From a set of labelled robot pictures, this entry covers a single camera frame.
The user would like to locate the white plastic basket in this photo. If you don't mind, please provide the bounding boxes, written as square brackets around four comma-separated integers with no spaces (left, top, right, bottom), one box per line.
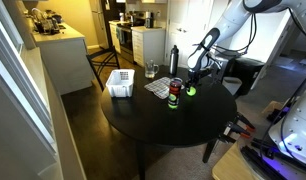
[105,68,136,99]

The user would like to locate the white drawer cabinet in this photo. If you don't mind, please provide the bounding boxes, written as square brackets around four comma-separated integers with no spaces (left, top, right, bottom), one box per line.
[130,26,167,68]

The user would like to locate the white panel door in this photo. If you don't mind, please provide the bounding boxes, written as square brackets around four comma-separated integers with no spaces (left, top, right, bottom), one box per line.
[164,0,224,72]

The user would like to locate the light wooden platform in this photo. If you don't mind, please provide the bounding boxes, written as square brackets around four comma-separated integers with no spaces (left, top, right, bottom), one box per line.
[211,142,261,180]

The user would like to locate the black base cable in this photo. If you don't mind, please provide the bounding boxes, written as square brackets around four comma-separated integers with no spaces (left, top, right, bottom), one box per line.
[259,64,306,162]

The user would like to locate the checkered white cloth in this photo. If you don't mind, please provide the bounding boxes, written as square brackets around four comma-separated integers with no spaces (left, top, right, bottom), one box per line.
[143,76,186,100]

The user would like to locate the pile of dishes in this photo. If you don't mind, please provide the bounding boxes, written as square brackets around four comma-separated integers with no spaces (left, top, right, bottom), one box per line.
[31,7,67,36]

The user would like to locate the small white waste bin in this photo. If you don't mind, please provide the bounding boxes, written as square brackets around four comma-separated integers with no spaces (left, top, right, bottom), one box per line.
[222,76,243,97]

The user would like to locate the clear glass mug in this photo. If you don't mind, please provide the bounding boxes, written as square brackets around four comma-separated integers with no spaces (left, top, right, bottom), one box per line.
[144,59,160,80]

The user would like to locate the black stainless kitchen stove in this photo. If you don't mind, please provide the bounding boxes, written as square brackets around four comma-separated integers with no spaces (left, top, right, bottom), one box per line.
[116,10,146,65]

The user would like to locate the black grey lidded bin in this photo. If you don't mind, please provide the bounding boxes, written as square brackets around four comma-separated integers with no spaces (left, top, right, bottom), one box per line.
[213,49,241,82]

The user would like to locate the black orange-handled clamp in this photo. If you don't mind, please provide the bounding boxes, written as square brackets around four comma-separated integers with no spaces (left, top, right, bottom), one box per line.
[234,112,257,132]
[218,121,253,144]

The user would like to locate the black metal rails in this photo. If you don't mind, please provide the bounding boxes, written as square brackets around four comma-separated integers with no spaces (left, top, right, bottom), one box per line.
[240,137,287,180]

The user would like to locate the stainless steel fridge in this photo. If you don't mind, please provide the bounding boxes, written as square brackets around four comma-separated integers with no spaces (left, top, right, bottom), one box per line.
[88,0,111,50]

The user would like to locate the round black table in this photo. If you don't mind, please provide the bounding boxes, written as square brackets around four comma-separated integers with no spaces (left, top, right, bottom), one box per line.
[100,64,238,180]

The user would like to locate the silver coffee maker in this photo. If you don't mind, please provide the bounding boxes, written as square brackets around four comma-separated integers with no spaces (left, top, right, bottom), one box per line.
[144,11,155,30]

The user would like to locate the black water bottle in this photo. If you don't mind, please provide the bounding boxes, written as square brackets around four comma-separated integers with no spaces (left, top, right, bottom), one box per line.
[168,44,180,77]

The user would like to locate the yellow-green tennis ball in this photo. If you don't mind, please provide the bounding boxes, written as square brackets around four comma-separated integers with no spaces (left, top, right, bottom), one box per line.
[186,85,198,97]

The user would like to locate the white kitchen island counter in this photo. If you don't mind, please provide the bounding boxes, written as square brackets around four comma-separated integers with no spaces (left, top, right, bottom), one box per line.
[31,22,95,96]

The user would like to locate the black wooden chair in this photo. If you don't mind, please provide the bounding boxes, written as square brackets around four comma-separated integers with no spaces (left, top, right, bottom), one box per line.
[85,47,121,92]

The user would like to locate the teal hanging towel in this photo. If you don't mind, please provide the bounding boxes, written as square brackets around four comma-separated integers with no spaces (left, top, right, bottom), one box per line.
[115,25,125,42]

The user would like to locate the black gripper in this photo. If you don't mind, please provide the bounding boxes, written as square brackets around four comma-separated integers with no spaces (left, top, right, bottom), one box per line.
[185,65,215,94]

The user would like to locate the black trash bin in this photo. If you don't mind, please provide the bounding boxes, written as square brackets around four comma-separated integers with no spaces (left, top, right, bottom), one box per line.
[232,57,266,98]

